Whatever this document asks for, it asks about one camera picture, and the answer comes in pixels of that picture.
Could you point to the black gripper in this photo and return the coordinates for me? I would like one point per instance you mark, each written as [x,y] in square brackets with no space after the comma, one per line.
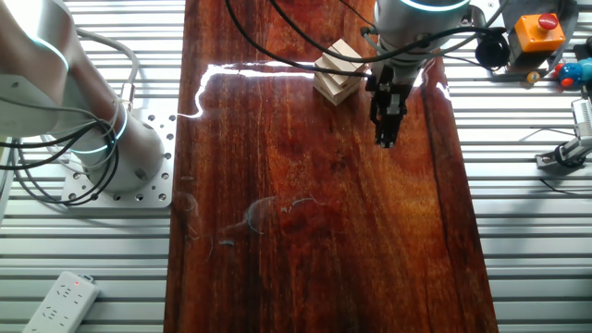
[388,85]

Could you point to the wooden Jenga block tower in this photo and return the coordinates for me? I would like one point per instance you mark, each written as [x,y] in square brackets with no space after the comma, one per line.
[340,71]

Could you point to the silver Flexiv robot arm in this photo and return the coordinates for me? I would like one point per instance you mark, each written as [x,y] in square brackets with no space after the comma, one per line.
[41,69]

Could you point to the brown wooden board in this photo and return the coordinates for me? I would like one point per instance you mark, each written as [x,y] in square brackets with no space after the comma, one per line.
[324,231]

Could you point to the small yellow ball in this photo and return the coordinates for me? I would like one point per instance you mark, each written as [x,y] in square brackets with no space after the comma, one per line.
[533,77]

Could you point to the orange emergency stop box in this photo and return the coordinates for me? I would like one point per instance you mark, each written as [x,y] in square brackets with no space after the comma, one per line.
[536,37]

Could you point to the blue plastic toy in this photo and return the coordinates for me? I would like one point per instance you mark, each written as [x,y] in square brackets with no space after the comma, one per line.
[573,73]

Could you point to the white power strip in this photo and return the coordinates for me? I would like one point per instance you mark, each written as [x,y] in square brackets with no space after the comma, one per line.
[60,305]

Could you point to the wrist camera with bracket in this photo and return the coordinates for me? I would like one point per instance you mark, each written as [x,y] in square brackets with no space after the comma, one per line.
[492,51]

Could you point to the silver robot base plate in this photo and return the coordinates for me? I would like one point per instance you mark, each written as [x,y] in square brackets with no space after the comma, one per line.
[170,187]

